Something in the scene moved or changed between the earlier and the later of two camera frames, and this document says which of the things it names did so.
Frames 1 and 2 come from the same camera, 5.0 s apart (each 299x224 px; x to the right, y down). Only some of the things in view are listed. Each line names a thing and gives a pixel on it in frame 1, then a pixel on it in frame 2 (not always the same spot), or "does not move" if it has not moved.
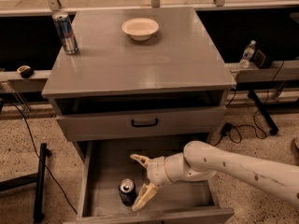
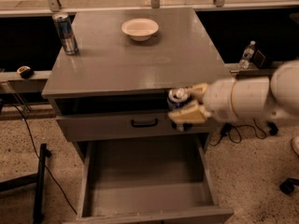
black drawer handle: (144, 125) does not move
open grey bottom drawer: (111, 181) does not move
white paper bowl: (140, 29) does not move
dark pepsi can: (127, 189) → (177, 98)
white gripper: (156, 171) → (219, 99)
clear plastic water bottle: (248, 53) does not move
